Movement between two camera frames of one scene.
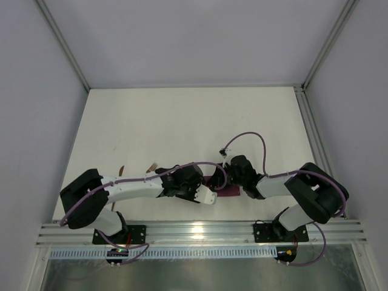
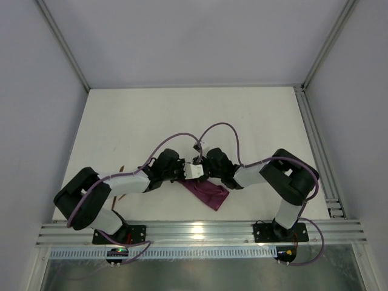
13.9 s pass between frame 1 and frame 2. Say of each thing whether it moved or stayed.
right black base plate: stayed
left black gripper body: moved
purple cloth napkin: moved
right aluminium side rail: stayed
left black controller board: stayed
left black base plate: stayed
